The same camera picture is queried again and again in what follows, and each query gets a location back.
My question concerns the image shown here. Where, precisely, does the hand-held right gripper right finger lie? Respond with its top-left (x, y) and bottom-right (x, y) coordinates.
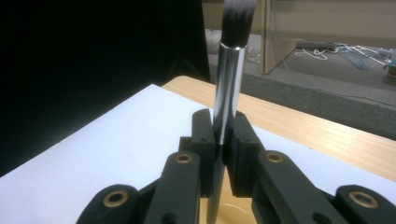
top-left (225, 110), bottom-right (266, 198)

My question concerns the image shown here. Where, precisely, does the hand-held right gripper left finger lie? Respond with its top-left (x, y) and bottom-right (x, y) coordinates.
top-left (178, 108), bottom-right (217, 199)

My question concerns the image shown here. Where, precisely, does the cream ribbed round holder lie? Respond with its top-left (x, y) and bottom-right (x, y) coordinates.
top-left (199, 169), bottom-right (258, 224)

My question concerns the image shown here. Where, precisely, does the silver black makeup brush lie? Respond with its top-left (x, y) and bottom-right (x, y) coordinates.
top-left (205, 0), bottom-right (258, 224)

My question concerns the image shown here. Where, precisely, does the light wooden table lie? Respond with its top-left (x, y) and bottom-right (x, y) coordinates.
top-left (162, 75), bottom-right (396, 183)

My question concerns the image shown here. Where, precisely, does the white board sheet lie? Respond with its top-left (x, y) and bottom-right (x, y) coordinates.
top-left (0, 83), bottom-right (396, 224)

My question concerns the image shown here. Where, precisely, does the beige wooden panel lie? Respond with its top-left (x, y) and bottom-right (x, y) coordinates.
top-left (260, 0), bottom-right (299, 76)

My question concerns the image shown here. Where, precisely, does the grey power strip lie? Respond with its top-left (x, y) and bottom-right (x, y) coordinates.
top-left (296, 39), bottom-right (338, 51)

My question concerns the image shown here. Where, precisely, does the light blue object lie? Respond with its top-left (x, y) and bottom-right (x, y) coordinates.
top-left (336, 44), bottom-right (372, 71)

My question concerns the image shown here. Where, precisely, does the white cable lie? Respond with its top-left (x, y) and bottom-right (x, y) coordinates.
top-left (293, 46), bottom-right (332, 62)

